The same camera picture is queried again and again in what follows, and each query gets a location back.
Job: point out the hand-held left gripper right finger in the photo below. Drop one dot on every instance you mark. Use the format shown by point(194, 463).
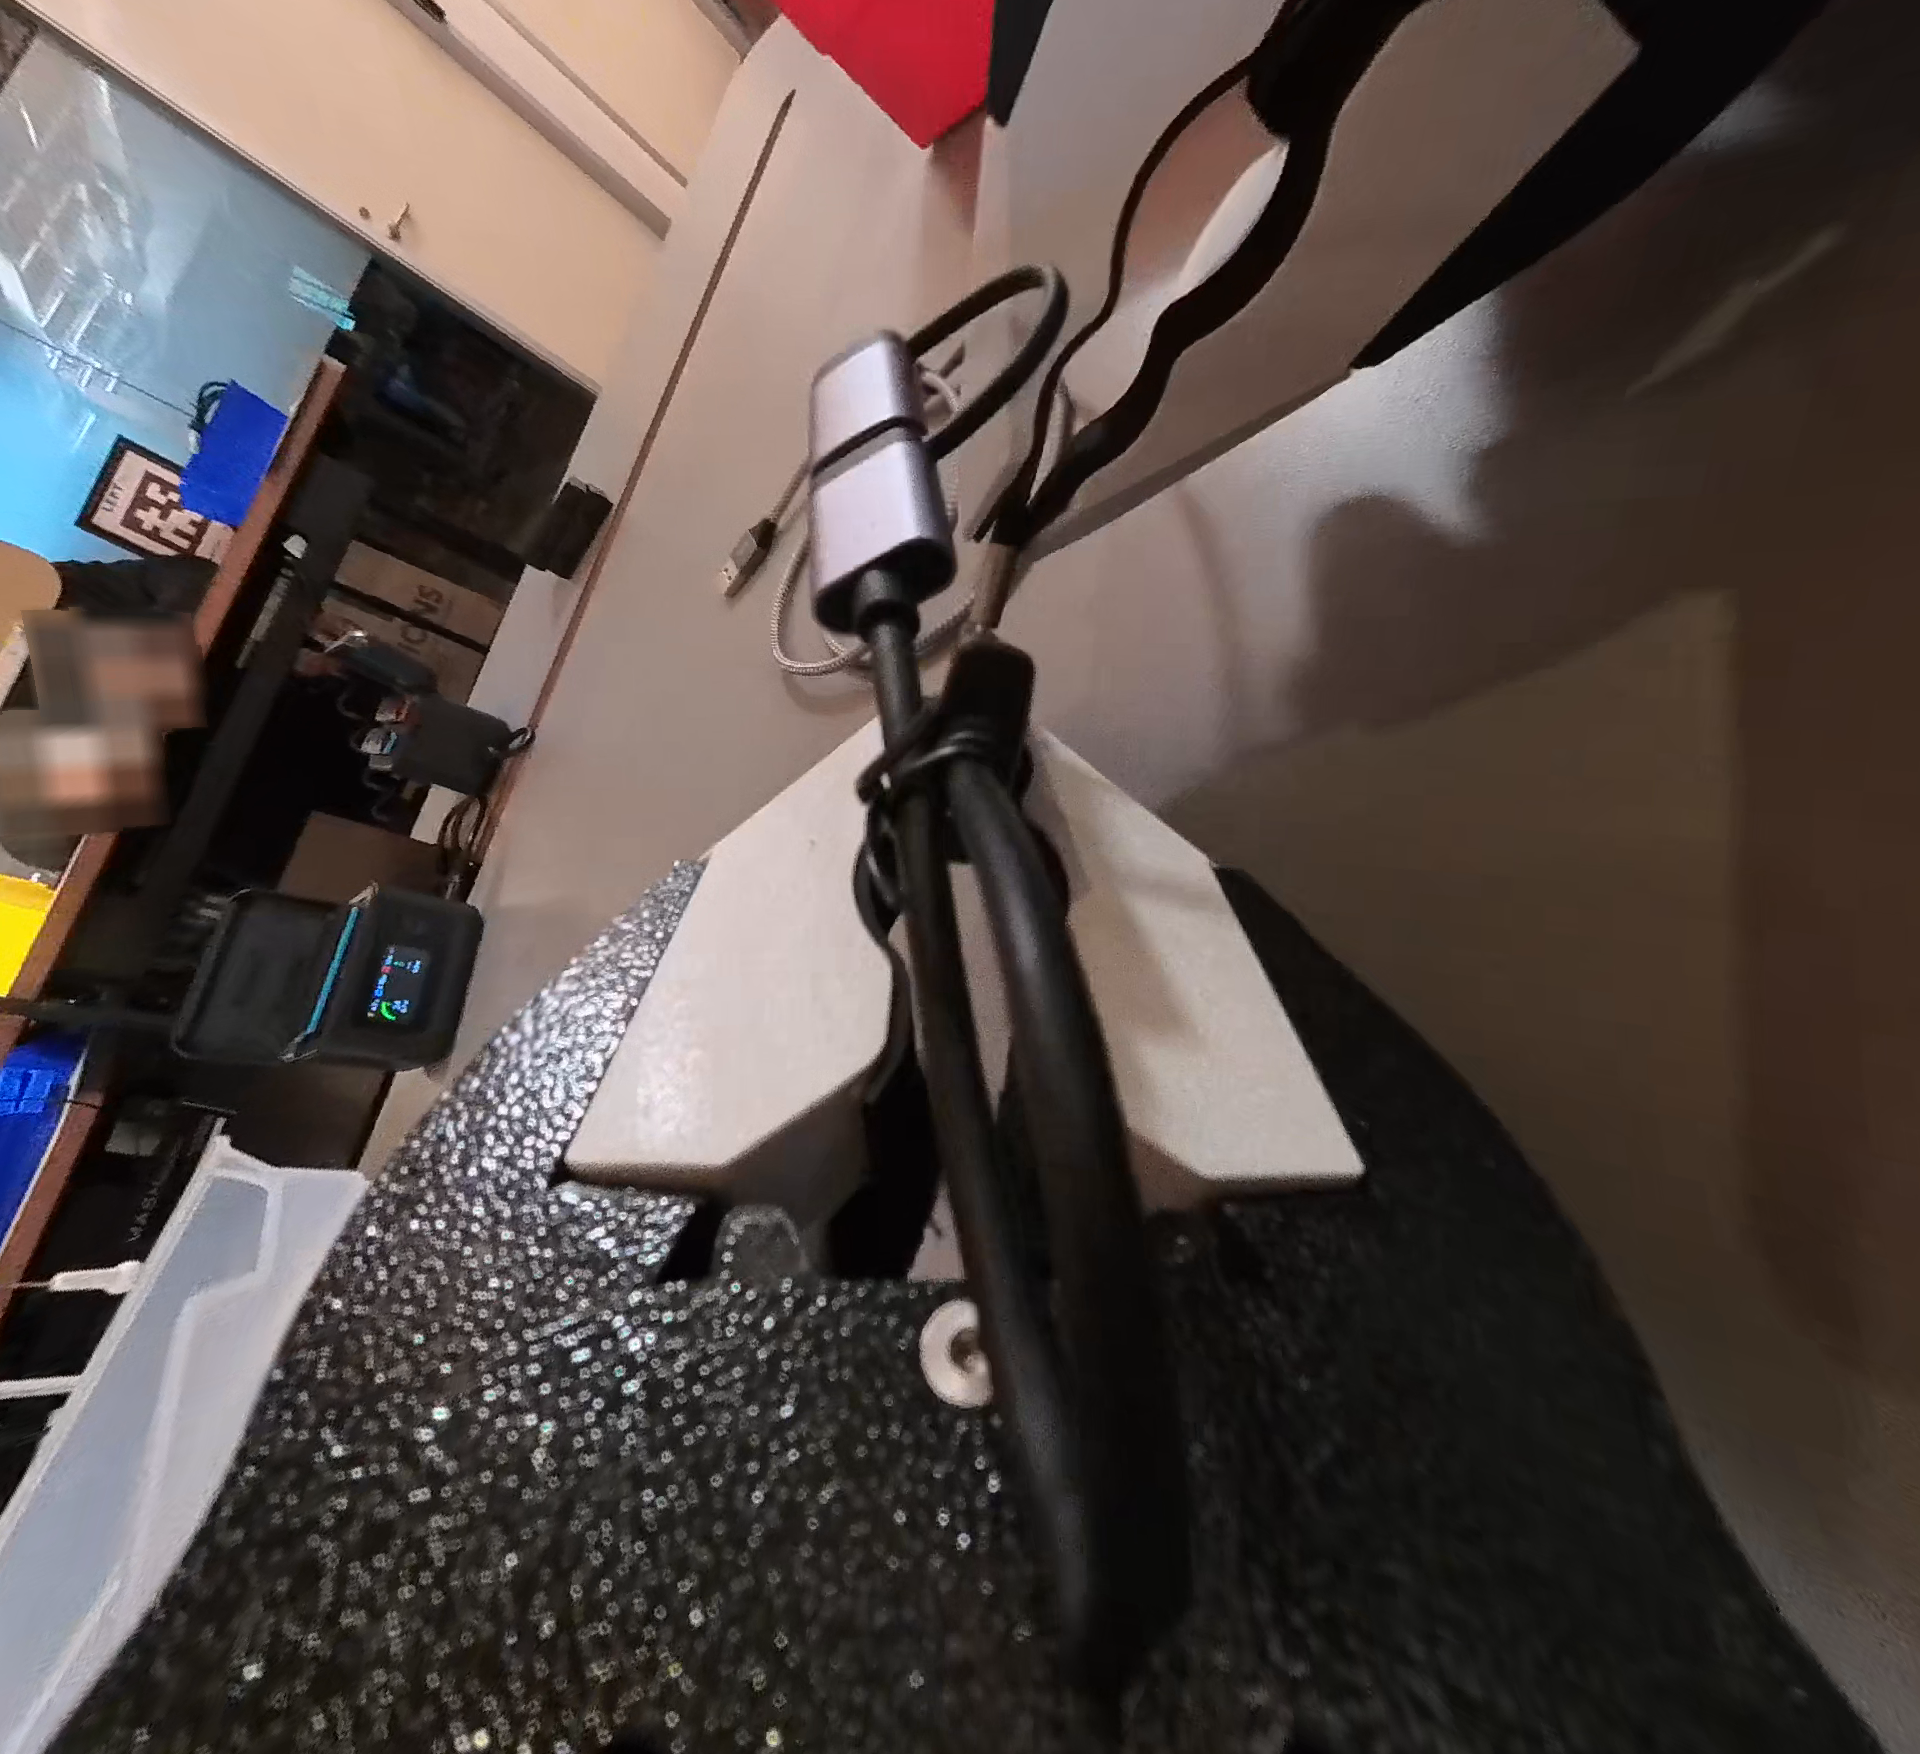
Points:
point(1215, 1019)

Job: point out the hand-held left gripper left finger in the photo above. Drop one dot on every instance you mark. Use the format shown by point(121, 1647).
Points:
point(734, 1004)

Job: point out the black battery charger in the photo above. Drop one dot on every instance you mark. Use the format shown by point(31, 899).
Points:
point(449, 743)

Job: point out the cardboard box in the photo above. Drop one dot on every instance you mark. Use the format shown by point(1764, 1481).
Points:
point(359, 862)

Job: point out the black power station with display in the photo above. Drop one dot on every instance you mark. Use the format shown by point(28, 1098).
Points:
point(270, 983)

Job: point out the small black box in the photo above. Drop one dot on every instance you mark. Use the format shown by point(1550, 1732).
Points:
point(569, 527)

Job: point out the clear plastic bin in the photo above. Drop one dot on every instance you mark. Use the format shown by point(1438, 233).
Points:
point(180, 1305)

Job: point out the yellow plastic bin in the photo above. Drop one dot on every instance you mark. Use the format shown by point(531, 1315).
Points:
point(27, 936)

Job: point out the long wooden table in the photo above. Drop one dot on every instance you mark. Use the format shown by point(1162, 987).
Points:
point(301, 434)

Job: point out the blue bin stack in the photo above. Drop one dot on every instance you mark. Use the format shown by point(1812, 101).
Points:
point(31, 1140)

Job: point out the blue flat box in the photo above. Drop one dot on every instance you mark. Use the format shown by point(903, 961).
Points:
point(232, 456)

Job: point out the framed tag poster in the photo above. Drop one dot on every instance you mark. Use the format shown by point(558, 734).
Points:
point(158, 518)

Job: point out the tan board on stand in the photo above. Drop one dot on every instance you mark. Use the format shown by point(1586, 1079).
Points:
point(19, 599)

